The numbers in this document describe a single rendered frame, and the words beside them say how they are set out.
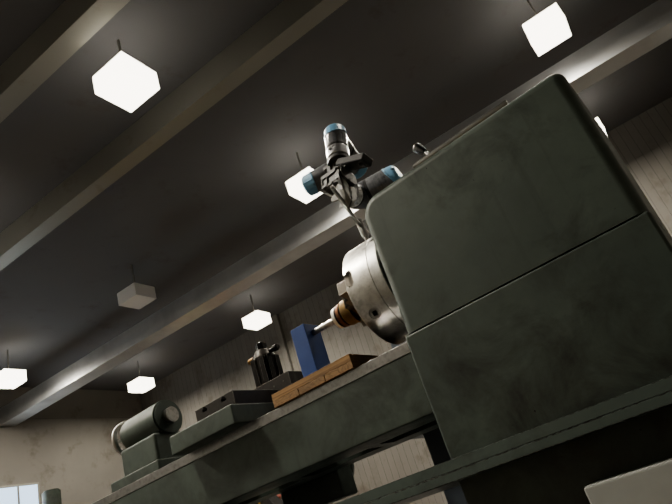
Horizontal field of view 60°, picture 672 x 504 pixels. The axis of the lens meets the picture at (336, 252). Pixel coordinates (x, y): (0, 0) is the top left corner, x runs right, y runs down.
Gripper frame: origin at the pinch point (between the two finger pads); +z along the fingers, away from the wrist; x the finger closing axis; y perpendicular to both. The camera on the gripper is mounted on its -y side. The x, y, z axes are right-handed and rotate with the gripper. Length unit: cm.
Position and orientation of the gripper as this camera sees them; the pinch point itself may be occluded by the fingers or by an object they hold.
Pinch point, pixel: (350, 202)
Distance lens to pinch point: 166.8
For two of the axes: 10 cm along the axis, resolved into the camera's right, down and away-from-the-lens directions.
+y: -7.4, 4.9, 4.6
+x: -6.7, -4.4, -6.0
